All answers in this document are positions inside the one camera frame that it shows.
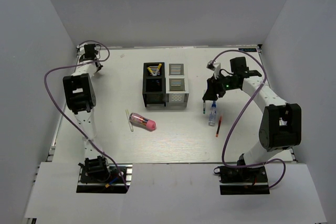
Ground pink marker set bottle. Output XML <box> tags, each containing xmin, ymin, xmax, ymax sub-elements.
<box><xmin>130</xmin><ymin>113</ymin><xmax>156</xmax><ymax>131</ymax></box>

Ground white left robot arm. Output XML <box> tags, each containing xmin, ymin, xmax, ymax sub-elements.
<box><xmin>62</xmin><ymin>41</ymin><xmax>111</xmax><ymax>182</ymax></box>

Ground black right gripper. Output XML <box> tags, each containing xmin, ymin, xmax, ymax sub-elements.
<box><xmin>203</xmin><ymin>71</ymin><xmax>239</xmax><ymax>101</ymax></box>

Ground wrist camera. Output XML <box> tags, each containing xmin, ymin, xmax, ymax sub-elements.
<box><xmin>207</xmin><ymin>60</ymin><xmax>221</xmax><ymax>79</ymax></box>
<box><xmin>76</xmin><ymin>45</ymin><xmax>85</xmax><ymax>54</ymax></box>

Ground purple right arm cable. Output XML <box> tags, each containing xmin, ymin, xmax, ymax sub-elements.
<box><xmin>213</xmin><ymin>49</ymin><xmax>287</xmax><ymax>189</ymax></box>

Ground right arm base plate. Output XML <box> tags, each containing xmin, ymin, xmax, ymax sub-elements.
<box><xmin>214</xmin><ymin>166</ymin><xmax>270</xmax><ymax>195</ymax></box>

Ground white slotted organizer box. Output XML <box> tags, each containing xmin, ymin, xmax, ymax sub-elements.
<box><xmin>165</xmin><ymin>63</ymin><xmax>190</xmax><ymax>108</ymax></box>

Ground pale green capped white marker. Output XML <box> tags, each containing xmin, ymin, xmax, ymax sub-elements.
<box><xmin>125</xmin><ymin>109</ymin><xmax>134</xmax><ymax>132</ymax></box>

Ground right XDOF logo sticker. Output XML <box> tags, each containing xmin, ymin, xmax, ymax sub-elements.
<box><xmin>238</xmin><ymin>48</ymin><xmax>257</xmax><ymax>52</ymax></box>

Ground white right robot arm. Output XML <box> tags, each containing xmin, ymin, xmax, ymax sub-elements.
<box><xmin>203</xmin><ymin>57</ymin><xmax>301</xmax><ymax>182</ymax></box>

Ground clear spray bottle blue cap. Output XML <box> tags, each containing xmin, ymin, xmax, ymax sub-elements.
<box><xmin>208</xmin><ymin>101</ymin><xmax>217</xmax><ymax>126</ymax></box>

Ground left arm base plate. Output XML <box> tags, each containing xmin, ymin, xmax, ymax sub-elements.
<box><xmin>76</xmin><ymin>164</ymin><xmax>133</xmax><ymax>194</ymax></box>

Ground red orange pen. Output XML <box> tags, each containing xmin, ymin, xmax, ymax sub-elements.
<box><xmin>215</xmin><ymin>115</ymin><xmax>223</xmax><ymax>137</ymax></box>

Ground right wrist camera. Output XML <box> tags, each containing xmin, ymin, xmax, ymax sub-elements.
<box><xmin>207</xmin><ymin>60</ymin><xmax>221</xmax><ymax>79</ymax></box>

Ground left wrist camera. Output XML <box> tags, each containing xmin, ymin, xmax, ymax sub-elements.
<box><xmin>76</xmin><ymin>45</ymin><xmax>85</xmax><ymax>54</ymax></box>

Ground black slotted organizer box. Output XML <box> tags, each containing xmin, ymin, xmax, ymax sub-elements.
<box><xmin>142</xmin><ymin>62</ymin><xmax>166</xmax><ymax>107</ymax></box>

